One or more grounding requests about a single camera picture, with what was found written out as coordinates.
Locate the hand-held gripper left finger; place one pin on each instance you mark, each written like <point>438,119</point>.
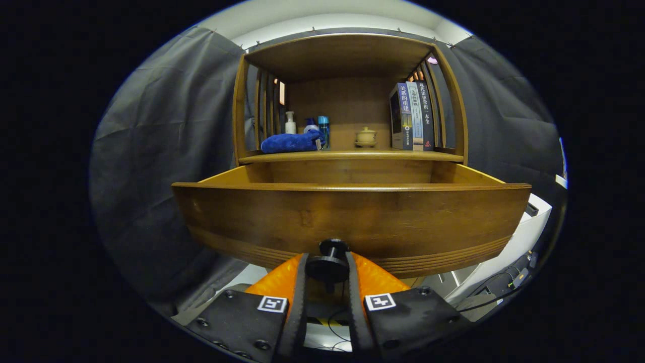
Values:
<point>298,312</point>

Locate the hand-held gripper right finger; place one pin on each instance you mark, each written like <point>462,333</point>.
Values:
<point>355,317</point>

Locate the wooden drawer with black knob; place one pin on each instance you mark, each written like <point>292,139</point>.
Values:
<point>352,222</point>

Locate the wooden countertop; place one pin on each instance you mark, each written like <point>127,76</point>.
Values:
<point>347,156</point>

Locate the wooden cabinet with shelf hutch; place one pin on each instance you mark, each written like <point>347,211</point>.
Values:
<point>347,101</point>

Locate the blue folded towel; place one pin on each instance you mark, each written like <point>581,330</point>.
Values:
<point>289,142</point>

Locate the beige lidded teacup with saucer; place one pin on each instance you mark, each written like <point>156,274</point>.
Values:
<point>366,137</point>

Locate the white bottle with blue cap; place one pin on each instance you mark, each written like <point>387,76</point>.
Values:
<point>310,128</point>

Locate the clear blue bottle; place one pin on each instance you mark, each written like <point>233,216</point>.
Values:
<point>324,128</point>

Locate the white pump bottle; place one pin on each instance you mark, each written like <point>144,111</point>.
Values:
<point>291,126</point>

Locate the book with blue spine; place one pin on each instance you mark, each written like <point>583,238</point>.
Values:
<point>405,116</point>

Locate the book with black spine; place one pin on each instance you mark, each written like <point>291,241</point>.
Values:
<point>426,121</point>

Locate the book with pale grey spine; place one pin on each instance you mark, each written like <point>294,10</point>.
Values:
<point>416,116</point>

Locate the small white shelf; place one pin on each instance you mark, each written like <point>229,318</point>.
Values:
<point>561,180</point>

